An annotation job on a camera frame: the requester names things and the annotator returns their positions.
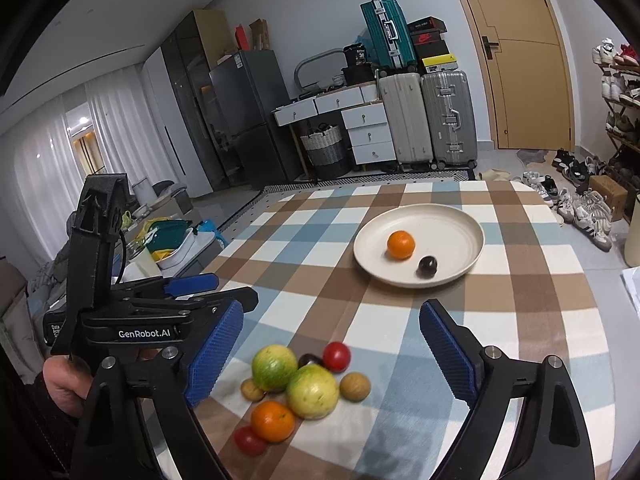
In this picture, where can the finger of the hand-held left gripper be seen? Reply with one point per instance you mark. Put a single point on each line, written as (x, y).
(192, 284)
(220, 302)

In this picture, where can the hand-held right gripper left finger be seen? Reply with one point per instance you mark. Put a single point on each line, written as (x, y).
(215, 355)

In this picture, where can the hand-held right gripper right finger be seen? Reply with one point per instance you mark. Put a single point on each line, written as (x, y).
(447, 350)

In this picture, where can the brown round fruit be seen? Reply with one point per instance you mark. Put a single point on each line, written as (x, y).
(355, 386)
(251, 391)

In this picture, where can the green apple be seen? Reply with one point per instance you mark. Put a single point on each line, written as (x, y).
(272, 366)

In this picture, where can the orange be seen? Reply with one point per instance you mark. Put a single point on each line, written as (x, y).
(401, 245)
(272, 421)

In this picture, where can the yellow-green apple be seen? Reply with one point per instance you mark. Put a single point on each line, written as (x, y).
(314, 392)

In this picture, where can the red tomato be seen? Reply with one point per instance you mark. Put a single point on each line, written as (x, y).
(249, 441)
(336, 356)

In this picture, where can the cream round plate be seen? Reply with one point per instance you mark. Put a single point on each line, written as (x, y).
(450, 230)

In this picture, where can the person's left hand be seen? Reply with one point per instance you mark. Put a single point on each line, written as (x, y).
(62, 382)

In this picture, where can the green and white basket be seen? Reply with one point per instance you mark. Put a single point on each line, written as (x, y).
(172, 245)

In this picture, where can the dark plum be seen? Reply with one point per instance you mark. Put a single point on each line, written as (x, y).
(428, 266)
(309, 360)

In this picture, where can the white curtains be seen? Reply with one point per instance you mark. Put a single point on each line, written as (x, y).
(110, 130)

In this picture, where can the dark glass cabinet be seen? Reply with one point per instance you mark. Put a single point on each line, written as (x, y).
(187, 100)

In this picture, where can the beige floor cloth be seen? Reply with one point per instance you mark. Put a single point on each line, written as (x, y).
(495, 175)

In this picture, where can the grey fridge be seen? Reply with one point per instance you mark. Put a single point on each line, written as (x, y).
(255, 110)

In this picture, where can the woven basket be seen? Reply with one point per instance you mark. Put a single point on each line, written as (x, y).
(325, 150)

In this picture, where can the striped rug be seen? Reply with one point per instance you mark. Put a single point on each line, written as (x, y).
(380, 177)

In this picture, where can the pile of scattered shoes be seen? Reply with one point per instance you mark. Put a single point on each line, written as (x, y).
(585, 210)

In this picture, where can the white bin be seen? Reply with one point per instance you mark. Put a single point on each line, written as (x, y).
(632, 240)

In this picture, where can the brown cardboard box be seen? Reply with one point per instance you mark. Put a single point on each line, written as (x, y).
(607, 192)

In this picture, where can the white drawer cabinet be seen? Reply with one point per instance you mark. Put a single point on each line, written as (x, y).
(367, 130)

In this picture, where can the beige suitcase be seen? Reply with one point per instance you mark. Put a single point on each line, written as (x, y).
(405, 120)

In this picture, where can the silver suitcase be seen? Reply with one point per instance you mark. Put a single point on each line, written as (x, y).
(447, 115)

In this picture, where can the black bag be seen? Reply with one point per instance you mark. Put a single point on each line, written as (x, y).
(357, 74)

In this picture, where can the black and yellow shoe box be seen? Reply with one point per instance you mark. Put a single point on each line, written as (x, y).
(440, 64)

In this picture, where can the yellow wooden door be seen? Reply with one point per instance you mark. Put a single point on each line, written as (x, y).
(520, 60)

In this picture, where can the wooden shoe rack with shoes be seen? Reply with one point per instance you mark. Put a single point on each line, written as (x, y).
(612, 85)

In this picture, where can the red shoe box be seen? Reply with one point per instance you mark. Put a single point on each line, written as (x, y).
(426, 37)

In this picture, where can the teal suitcase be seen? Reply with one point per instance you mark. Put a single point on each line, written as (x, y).
(387, 32)

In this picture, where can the grey oval mirror frame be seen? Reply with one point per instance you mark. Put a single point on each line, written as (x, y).
(305, 67)

